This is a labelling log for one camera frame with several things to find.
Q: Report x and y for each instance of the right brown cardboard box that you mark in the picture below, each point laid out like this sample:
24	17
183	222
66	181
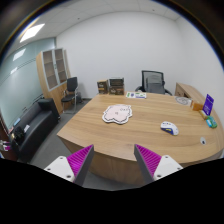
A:
116	86

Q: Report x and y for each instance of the black leather sofa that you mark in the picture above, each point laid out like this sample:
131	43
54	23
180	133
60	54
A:
34	126

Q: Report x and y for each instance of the black mesh office chair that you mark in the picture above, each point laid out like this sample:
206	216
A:
153	82

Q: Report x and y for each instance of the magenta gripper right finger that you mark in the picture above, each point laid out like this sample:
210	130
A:
154	166

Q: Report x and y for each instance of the wooden side desk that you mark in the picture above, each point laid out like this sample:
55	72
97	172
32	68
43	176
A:
188	91

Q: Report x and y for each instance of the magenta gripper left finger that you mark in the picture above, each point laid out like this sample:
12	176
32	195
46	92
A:
73	168

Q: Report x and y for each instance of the small white round object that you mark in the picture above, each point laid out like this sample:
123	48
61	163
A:
203	141

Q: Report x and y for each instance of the orange box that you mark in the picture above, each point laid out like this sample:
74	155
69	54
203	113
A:
195	106

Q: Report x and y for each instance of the green tissue pack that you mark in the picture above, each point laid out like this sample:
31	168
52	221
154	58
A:
211	122

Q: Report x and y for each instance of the ceiling light panel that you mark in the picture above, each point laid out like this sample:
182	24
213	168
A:
31	32

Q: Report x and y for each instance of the white blue computer mouse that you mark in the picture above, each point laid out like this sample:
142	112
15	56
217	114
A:
170	128

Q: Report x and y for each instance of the pink cartoon mouse pad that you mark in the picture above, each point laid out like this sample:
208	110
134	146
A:
119	114

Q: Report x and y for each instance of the purple standing card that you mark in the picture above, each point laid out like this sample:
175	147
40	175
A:
208	105

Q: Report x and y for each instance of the wooden glass-door cabinet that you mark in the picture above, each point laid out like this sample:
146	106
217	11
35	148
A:
53	73

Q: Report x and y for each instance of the left brown cardboard box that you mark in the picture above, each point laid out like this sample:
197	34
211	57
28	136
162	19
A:
103	86

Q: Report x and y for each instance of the black visitor chair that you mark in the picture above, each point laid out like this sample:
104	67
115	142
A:
70	94

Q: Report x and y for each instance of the round white coaster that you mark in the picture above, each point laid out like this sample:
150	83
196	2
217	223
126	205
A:
183	100

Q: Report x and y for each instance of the white green paper sheet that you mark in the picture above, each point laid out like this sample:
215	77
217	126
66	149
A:
136	95

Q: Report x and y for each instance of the brown cardboard box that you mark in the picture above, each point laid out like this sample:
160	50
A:
116	86
103	86

